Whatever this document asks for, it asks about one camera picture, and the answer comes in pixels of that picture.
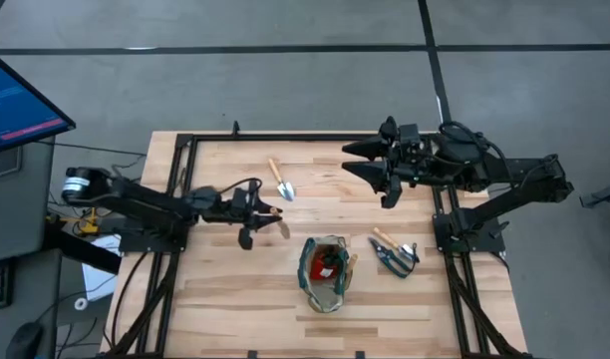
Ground black computer mouse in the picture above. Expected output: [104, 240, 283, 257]
[5, 321, 45, 359]

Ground white paper sheet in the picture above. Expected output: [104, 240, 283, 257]
[80, 233, 123, 303]

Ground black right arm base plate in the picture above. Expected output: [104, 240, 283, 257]
[433, 211, 506, 254]

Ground yellow clamp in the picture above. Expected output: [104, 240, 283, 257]
[46, 207, 101, 236]

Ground wooden handled hand cultivator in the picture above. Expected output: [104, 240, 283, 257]
[372, 226, 419, 261]

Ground black aluminium table frame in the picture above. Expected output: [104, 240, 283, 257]
[100, 121, 533, 359]

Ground wooden handled silver trowel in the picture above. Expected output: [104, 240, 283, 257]
[267, 158, 297, 202]

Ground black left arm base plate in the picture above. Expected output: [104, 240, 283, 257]
[118, 213, 190, 254]

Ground red black gardening glove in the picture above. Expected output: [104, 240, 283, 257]
[308, 250, 339, 281]

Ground green handled pruning shears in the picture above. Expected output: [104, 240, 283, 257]
[368, 236, 421, 279]

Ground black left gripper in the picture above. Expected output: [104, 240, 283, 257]
[199, 184, 285, 232]

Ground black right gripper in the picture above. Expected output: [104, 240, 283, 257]
[341, 116, 436, 194]

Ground wooden handled narrow transplanter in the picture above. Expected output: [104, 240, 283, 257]
[268, 205, 292, 240]

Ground wooden handled garden tool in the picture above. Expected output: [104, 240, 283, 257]
[345, 252, 360, 288]

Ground blue screen computer monitor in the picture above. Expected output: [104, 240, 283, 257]
[0, 47, 78, 157]

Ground grey stand leg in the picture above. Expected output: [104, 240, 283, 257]
[578, 179, 610, 209]

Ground white green canvas gardening bag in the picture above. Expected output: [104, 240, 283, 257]
[297, 234, 352, 314]

